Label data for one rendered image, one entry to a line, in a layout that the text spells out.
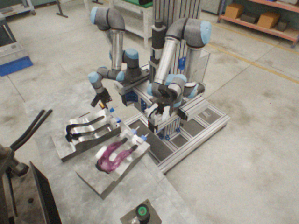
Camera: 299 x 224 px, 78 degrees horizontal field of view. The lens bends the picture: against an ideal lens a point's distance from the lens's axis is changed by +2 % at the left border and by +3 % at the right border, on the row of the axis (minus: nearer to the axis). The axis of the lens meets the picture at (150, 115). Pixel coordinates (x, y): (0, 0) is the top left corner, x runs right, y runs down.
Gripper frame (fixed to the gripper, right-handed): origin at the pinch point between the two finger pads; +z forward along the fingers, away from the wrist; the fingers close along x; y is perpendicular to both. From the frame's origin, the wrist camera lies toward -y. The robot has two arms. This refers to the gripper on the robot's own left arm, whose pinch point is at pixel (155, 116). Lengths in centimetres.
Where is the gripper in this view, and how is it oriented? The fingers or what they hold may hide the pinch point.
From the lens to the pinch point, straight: 83.3
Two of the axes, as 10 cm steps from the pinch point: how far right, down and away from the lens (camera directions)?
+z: -4.3, 6.7, -6.1
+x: -9.0, -2.2, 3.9
